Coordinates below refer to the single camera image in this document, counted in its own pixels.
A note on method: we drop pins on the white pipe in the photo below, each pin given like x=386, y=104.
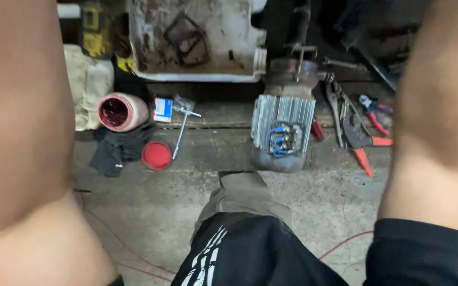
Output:
x=69, y=10

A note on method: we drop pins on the grey finned electric motor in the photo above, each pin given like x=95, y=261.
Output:
x=282, y=119

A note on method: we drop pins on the red round jar lid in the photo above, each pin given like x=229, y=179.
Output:
x=156, y=155

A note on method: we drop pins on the yellow black power tool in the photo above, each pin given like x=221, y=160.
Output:
x=96, y=35

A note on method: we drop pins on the small blue white box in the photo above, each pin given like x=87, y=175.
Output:
x=163, y=109

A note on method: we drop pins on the dark metal machinery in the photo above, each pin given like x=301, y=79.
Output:
x=376, y=35

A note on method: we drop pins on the black cloth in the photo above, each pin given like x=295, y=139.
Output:
x=119, y=149

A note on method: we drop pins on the beige cloth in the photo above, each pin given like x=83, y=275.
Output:
x=88, y=87

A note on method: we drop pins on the dirty white plastic tub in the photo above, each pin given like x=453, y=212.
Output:
x=213, y=35

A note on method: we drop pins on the olive grey cloth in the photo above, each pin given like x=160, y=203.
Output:
x=245, y=194

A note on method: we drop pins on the silver spanner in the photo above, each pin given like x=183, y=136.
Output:
x=342, y=63

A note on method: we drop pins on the person's black shirt sleeve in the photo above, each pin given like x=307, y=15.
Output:
x=427, y=254

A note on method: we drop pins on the person's black striped trousers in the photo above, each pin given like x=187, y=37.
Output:
x=253, y=254

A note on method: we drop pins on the metal gear puller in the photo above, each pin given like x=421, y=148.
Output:
x=301, y=53

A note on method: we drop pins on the silver locking pliers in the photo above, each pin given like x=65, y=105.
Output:
x=333, y=107

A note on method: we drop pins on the pink jar of red grease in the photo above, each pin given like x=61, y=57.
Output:
x=127, y=112

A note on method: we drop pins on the clear plastic bag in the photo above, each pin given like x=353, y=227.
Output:
x=183, y=103

